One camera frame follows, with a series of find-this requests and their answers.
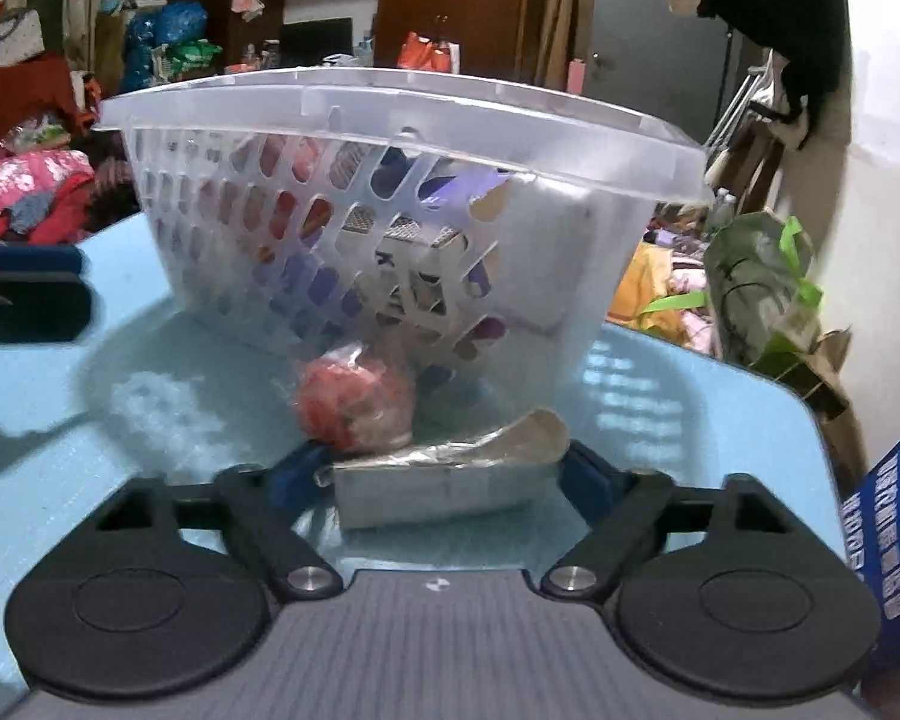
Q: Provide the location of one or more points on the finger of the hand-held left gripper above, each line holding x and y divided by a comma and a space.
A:
22, 307

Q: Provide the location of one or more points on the red wrapped ball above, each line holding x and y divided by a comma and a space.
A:
352, 397

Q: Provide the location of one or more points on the brown cardboard box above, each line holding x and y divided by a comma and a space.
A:
412, 234

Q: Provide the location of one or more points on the pink floral blanket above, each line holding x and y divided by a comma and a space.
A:
22, 180

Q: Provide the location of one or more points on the black hanging garment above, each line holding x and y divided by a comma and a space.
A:
787, 37

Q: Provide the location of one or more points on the grey door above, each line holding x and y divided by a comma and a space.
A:
645, 22

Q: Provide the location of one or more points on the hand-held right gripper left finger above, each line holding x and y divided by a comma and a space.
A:
300, 474

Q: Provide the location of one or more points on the blue plastic bag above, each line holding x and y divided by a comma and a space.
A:
161, 30

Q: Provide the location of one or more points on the red cloth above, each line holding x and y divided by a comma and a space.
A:
15, 90

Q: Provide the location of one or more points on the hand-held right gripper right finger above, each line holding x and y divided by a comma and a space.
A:
591, 476

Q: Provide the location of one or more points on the green plastic bag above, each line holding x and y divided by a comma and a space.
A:
765, 292

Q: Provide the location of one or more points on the brown cardboard piece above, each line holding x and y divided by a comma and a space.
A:
832, 397

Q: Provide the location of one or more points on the translucent plastic basket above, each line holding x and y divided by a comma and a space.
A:
570, 255

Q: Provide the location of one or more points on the yellow cloth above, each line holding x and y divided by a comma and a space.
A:
645, 286

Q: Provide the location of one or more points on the orange packets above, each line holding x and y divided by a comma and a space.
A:
427, 52

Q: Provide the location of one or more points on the silver foil box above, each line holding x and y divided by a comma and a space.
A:
435, 491

